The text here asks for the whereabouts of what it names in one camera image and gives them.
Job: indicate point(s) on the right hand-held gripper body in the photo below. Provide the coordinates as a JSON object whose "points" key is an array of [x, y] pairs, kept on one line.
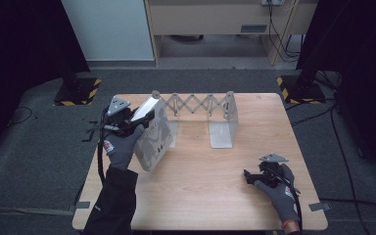
{"points": [[271, 173]]}

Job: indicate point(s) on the extendable metal bookend rack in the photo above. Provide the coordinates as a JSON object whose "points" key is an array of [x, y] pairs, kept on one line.
{"points": [[222, 133]]}

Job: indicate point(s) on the person's right hand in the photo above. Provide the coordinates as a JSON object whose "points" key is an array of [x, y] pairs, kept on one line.
{"points": [[285, 202]]}

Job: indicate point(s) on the black curtain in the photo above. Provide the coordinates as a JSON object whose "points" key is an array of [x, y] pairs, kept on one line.
{"points": [[362, 49], [19, 49]]}

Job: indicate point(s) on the white cabinet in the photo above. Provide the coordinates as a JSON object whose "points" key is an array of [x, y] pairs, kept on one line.
{"points": [[111, 29]]}

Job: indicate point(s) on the person's left hand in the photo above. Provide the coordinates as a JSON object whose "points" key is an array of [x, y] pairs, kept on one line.
{"points": [[120, 148]]}

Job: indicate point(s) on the beige wooden desk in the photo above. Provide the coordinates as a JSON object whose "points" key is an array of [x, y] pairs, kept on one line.
{"points": [[209, 18]]}

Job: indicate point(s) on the grey tape strip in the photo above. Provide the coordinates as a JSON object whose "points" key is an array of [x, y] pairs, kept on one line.
{"points": [[80, 206], [319, 206]]}

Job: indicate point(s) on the grey book with silhouette cover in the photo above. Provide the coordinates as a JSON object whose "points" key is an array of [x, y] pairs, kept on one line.
{"points": [[155, 147]]}

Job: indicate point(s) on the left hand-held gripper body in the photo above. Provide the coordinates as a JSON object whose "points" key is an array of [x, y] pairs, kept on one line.
{"points": [[119, 119]]}

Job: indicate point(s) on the striped stand base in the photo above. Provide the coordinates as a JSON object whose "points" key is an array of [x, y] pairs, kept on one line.
{"points": [[78, 93], [302, 91]]}

